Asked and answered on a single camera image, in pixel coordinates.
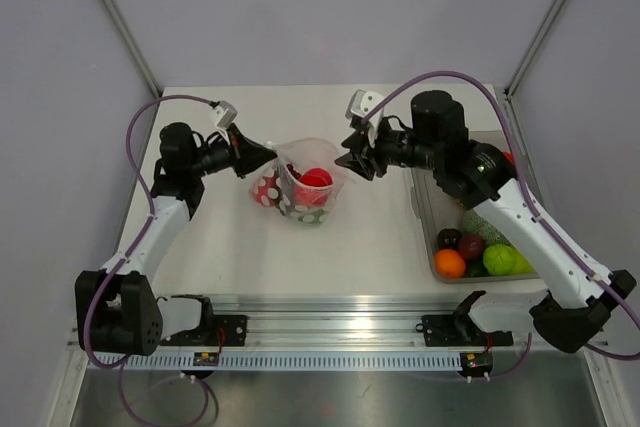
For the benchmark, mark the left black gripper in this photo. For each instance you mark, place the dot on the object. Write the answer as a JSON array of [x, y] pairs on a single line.
[[244, 154]]

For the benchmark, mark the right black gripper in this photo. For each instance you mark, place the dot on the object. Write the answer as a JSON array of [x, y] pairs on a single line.
[[361, 165]]

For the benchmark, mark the clear dotted zip bag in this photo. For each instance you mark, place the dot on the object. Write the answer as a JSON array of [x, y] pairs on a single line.
[[304, 154]]

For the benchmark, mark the small red tomato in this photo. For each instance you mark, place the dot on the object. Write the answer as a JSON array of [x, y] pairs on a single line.
[[311, 197]]

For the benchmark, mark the green bell pepper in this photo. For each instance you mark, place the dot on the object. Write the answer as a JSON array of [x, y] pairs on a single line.
[[310, 217]]

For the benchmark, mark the dark grape bunch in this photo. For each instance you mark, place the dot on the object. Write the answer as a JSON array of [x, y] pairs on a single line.
[[292, 172]]

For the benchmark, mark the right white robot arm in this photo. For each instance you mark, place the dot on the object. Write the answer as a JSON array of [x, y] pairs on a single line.
[[580, 293]]

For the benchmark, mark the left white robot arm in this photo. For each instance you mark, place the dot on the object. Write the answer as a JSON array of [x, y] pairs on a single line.
[[116, 309]]

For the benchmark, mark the clear plastic food bin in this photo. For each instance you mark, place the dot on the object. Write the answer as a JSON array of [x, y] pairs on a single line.
[[436, 210]]

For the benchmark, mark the dark avocado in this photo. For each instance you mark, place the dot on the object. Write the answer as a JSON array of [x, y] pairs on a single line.
[[448, 238]]

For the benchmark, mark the orange fruit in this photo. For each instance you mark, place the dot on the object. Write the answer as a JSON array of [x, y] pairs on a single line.
[[449, 264]]

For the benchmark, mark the dark purple plum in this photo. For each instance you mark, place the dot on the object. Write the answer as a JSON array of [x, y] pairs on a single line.
[[471, 246]]

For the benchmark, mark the lime green fruit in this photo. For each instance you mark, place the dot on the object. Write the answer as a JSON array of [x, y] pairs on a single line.
[[500, 260]]

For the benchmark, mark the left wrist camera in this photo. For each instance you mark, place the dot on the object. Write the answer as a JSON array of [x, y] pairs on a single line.
[[222, 114]]

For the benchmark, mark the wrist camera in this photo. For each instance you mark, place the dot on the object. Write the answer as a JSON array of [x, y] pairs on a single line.
[[360, 105], [222, 114]]

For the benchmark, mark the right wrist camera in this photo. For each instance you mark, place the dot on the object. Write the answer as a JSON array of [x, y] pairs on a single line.
[[360, 105]]

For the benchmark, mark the aluminium mounting rail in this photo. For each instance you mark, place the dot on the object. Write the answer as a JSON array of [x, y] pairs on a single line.
[[349, 323]]

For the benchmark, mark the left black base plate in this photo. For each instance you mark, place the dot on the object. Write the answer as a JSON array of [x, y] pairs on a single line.
[[228, 330]]

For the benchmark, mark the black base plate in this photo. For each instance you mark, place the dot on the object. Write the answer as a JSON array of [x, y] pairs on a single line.
[[440, 329], [228, 330]]

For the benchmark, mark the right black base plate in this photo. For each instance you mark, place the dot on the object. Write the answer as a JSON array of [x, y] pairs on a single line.
[[440, 329]]

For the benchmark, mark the white slotted cable duct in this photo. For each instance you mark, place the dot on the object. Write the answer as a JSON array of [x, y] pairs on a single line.
[[292, 361]]

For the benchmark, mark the left aluminium frame post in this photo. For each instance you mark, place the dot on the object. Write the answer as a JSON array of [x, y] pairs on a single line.
[[129, 43]]

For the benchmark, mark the aluminium frame post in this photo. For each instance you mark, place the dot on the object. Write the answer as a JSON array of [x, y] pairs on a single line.
[[541, 35], [129, 43]]

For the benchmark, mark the right aluminium frame post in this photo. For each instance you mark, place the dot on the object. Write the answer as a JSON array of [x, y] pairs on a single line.
[[541, 35]]

